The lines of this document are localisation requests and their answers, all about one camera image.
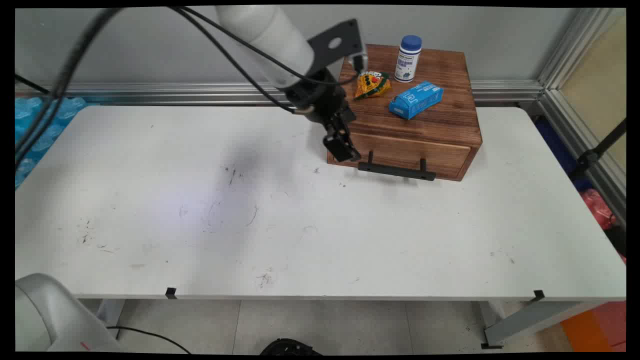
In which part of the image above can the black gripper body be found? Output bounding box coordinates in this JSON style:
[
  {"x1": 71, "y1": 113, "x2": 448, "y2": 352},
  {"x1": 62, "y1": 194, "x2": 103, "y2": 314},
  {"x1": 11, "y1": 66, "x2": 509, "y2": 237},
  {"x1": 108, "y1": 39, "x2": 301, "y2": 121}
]
[{"x1": 284, "y1": 80, "x2": 357, "y2": 132}]

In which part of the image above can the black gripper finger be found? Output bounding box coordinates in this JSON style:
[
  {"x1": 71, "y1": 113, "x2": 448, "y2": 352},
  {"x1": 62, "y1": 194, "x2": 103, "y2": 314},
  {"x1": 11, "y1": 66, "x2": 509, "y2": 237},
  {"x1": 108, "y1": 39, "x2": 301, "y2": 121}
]
[
  {"x1": 331, "y1": 113, "x2": 359, "y2": 151},
  {"x1": 323, "y1": 129, "x2": 362, "y2": 164}
]

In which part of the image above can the grey white robot base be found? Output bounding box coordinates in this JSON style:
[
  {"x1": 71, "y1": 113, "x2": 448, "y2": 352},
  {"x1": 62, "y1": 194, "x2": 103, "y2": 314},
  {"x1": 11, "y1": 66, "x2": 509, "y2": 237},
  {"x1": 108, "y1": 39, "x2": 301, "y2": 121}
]
[{"x1": 15, "y1": 273, "x2": 127, "y2": 353}]

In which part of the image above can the yellow orange snack bag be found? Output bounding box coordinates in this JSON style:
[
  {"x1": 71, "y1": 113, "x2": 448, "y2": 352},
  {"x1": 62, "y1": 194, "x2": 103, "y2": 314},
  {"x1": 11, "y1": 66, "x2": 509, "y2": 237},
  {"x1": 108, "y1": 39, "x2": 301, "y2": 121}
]
[{"x1": 354, "y1": 70, "x2": 393, "y2": 101}]

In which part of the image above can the brown wooden drawer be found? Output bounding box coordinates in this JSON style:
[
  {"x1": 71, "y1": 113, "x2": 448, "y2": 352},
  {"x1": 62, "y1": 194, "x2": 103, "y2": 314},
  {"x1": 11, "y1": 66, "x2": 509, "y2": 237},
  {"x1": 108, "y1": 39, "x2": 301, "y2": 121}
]
[{"x1": 327, "y1": 131, "x2": 473, "y2": 181}]

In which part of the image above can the blue drink carton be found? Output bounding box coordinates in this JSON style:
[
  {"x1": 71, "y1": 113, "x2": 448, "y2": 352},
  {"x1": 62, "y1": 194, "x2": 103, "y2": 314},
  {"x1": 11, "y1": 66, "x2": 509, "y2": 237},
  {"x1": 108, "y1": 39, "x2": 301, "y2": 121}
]
[{"x1": 388, "y1": 81, "x2": 445, "y2": 121}]

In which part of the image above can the white bottle blue cap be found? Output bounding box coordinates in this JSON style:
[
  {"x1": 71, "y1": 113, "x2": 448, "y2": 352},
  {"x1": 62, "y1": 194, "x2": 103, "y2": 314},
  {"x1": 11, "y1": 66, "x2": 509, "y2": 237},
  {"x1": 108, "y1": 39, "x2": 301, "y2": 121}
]
[{"x1": 394, "y1": 35, "x2": 423, "y2": 84}]

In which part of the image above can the brown wooden drawer cabinet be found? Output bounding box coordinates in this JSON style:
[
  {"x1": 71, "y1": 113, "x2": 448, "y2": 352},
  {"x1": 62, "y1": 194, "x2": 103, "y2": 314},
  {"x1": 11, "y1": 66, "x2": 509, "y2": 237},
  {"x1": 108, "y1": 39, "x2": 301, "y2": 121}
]
[{"x1": 326, "y1": 44, "x2": 484, "y2": 182}]

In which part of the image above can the black round floor object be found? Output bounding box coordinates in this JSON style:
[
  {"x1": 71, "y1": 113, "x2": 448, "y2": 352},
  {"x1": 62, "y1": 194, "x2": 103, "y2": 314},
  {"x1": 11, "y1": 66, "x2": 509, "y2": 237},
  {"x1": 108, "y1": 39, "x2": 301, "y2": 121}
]
[{"x1": 259, "y1": 338, "x2": 324, "y2": 356}]

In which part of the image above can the blue box behind table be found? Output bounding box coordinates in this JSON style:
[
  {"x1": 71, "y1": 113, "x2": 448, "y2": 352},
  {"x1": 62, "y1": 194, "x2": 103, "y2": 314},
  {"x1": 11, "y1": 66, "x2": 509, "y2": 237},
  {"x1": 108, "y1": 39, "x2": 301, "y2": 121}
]
[{"x1": 534, "y1": 117, "x2": 595, "y2": 192}]

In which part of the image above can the black stand pole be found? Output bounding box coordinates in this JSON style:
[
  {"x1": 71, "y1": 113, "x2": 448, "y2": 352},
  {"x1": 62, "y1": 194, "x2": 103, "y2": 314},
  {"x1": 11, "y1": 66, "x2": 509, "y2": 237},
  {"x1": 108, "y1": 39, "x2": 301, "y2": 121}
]
[{"x1": 569, "y1": 118, "x2": 627, "y2": 182}]

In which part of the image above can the grey table leg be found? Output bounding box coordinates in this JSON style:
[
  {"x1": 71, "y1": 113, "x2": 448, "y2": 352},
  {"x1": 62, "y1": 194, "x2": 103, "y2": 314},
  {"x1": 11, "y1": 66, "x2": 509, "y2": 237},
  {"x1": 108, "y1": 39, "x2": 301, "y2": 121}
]
[{"x1": 480, "y1": 300, "x2": 609, "y2": 350}]

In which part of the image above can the red plastic bag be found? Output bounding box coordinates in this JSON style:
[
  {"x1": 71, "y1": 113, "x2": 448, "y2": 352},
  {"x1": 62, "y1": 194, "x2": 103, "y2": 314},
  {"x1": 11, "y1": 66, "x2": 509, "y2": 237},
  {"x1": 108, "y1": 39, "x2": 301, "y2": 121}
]
[{"x1": 580, "y1": 188, "x2": 627, "y2": 263}]

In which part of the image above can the blue water bottle pack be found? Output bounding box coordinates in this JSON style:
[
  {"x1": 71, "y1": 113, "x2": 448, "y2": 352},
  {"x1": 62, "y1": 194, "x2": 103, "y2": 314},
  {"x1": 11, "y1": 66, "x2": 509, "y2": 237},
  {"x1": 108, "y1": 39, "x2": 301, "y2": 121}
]
[{"x1": 15, "y1": 96, "x2": 89, "y2": 190}]

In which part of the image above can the black wrist camera mount plate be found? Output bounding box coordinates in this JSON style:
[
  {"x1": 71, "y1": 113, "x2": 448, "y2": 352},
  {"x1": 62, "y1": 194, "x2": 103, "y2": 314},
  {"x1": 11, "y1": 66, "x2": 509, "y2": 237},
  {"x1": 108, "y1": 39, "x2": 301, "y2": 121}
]
[{"x1": 307, "y1": 19, "x2": 370, "y2": 72}]

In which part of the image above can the black bar drawer handle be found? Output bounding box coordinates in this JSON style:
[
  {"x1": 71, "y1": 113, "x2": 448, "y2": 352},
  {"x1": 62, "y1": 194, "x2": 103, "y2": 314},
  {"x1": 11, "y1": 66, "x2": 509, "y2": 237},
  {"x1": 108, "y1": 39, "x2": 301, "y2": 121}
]
[{"x1": 358, "y1": 151, "x2": 437, "y2": 181}]

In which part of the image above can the thin black cable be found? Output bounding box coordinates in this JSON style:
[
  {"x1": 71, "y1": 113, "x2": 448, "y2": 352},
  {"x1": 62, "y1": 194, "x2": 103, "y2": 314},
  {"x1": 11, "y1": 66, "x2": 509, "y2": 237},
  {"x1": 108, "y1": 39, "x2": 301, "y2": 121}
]
[{"x1": 167, "y1": 6, "x2": 358, "y2": 115}]

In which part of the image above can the horizontal aluminium frame rail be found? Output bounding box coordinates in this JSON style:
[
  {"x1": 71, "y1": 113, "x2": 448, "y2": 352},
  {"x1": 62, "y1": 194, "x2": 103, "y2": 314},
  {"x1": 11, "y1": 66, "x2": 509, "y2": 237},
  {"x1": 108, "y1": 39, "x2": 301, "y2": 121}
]
[{"x1": 15, "y1": 81, "x2": 544, "y2": 107}]

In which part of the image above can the aluminium corner frame post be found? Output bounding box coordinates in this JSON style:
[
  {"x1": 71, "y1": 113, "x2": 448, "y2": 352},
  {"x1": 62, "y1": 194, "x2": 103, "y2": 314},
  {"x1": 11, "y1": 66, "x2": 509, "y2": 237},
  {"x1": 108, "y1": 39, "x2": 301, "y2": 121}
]
[{"x1": 536, "y1": 7, "x2": 627, "y2": 226}]

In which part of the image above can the thick black cable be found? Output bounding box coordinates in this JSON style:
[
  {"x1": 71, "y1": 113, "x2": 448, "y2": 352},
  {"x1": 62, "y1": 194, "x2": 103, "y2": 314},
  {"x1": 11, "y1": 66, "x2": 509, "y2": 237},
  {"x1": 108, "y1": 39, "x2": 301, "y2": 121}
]
[{"x1": 15, "y1": 7, "x2": 123, "y2": 168}]

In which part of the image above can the black floor cable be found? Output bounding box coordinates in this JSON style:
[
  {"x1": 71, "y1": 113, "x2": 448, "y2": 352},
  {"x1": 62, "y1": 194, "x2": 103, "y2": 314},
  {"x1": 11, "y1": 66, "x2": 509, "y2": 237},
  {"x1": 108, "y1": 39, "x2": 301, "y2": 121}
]
[{"x1": 106, "y1": 325, "x2": 194, "y2": 355}]

